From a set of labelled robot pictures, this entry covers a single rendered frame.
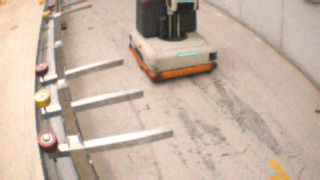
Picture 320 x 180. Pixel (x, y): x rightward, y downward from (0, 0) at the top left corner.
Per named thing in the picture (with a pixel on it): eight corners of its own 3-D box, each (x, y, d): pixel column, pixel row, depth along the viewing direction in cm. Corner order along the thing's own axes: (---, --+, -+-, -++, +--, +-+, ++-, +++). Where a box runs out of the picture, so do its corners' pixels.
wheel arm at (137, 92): (140, 94, 119) (140, 84, 117) (144, 99, 117) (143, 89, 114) (43, 116, 106) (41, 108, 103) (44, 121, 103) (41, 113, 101)
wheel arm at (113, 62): (121, 63, 139) (121, 54, 136) (123, 67, 136) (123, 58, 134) (41, 85, 125) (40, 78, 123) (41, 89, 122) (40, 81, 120)
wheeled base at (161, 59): (127, 49, 317) (127, 28, 303) (186, 40, 336) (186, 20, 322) (151, 84, 265) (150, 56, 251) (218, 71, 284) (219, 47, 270)
